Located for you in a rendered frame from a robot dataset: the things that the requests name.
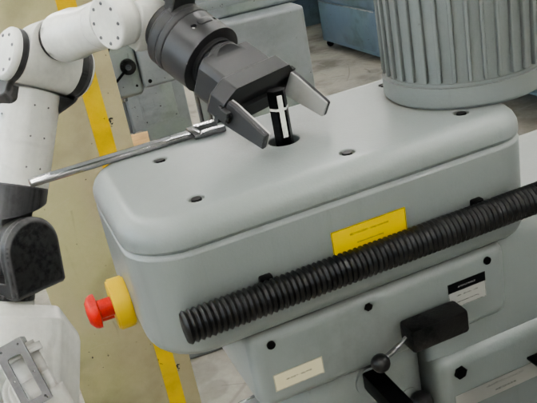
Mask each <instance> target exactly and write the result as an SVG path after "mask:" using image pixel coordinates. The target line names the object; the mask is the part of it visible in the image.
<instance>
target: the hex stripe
mask: <svg viewBox="0 0 537 403"><path fill-rule="evenodd" d="M276 99H277V103H278V108H279V113H280V121H281V125H282V130H283V135H284V138H286V137H288V128H287V123H286V119H285V114H284V106H283V101H282V96H281V95H279V96H276Z"/></svg>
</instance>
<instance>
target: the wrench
mask: <svg viewBox="0 0 537 403"><path fill-rule="evenodd" d="M225 131H226V128H225V125H223V124H222V125H217V123H216V122H215V121H214V119H212V120H209V121H207V122H202V123H199V124H196V125H193V126H190V127H187V128H185V131H182V132H180V133H177V134H172V135H169V136H166V137H163V138H159V139H156V140H153V141H151V142H146V143H143V144H140V145H137V146H133V147H129V148H127V149H124V150H119V151H117V152H114V153H111V154H107V155H104V156H100V157H98V158H94V159H90V160H88V161H85V162H80V163H78V164H75V165H71V166H67V167H64V168H61V169H59V170H54V171H51V172H49V173H45V174H41V175H38V176H35V177H32V178H29V179H28V181H29V183H30V186H31V187H35V186H40V185H43V184H46V183H49V182H53V181H56V180H59V179H62V178H66V177H69V176H72V175H75V174H79V173H82V172H85V171H87V170H92V169H95V168H98V167H100V166H105V165H108V164H110V163H114V162H118V161H120V160H124V159H126V158H131V157H134V156H137V155H139V154H144V153H147V152H149V151H152V150H157V149H160V148H162V147H165V146H170V145H172V144H175V143H178V142H183V141H185V140H189V139H191V138H194V139H196V140H197V139H199V138H206V137H208V136H212V135H214V134H219V133H221V132H225Z"/></svg>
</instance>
